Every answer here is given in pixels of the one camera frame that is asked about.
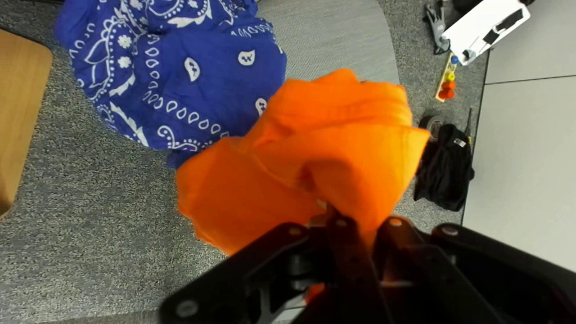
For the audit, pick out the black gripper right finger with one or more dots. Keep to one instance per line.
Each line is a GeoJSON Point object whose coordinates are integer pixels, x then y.
{"type": "Point", "coordinates": [480, 276]}

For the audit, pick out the orange cloth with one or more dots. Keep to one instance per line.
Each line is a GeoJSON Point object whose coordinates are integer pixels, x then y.
{"type": "Point", "coordinates": [312, 156]}

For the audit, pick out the black fabric bundle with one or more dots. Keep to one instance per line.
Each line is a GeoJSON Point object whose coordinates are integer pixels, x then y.
{"type": "Point", "coordinates": [447, 168]}

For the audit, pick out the white flat device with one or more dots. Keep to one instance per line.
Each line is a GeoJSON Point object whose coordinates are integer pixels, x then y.
{"type": "Point", "coordinates": [480, 28]}

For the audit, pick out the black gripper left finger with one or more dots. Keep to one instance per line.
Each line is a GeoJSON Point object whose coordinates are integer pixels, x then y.
{"type": "Point", "coordinates": [271, 271]}

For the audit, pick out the small yellow red toy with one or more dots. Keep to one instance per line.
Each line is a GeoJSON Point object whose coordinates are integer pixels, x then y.
{"type": "Point", "coordinates": [447, 84]}

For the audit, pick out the grey metal clamp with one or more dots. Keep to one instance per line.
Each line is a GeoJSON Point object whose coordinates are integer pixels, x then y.
{"type": "Point", "coordinates": [437, 24]}

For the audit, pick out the blue paisley bandana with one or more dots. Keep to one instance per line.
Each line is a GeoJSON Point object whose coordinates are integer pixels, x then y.
{"type": "Point", "coordinates": [181, 73]}

